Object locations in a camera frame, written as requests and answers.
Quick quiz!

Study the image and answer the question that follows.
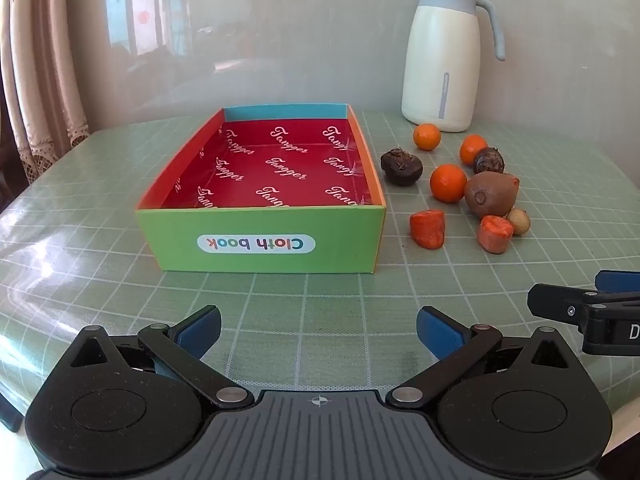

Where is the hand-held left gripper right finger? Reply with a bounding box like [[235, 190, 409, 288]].
[[387, 305, 576, 408]]

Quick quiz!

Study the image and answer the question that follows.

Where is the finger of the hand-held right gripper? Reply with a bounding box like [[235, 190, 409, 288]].
[[594, 270, 640, 295], [527, 283, 601, 322]]

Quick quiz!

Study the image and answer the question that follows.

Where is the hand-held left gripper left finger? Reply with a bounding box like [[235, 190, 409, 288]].
[[65, 305, 256, 408]]

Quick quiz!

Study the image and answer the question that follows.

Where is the carrot piece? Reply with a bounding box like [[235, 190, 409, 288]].
[[410, 210, 446, 249], [477, 215, 515, 255]]

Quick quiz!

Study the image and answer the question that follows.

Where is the small orange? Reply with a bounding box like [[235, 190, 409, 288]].
[[430, 164, 468, 204], [413, 123, 442, 152], [460, 134, 488, 167]]

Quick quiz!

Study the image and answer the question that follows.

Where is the dark water chestnut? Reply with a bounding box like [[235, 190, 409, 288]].
[[473, 146, 505, 176], [381, 147, 422, 187]]

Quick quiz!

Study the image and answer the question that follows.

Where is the colourful cardboard box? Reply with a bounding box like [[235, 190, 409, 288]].
[[135, 104, 388, 275]]

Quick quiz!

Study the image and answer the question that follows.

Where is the cream thermos jug grey lid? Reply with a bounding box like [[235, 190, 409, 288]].
[[401, 0, 507, 133]]

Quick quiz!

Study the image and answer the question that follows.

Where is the beige lace curtain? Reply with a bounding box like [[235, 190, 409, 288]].
[[0, 0, 92, 186]]

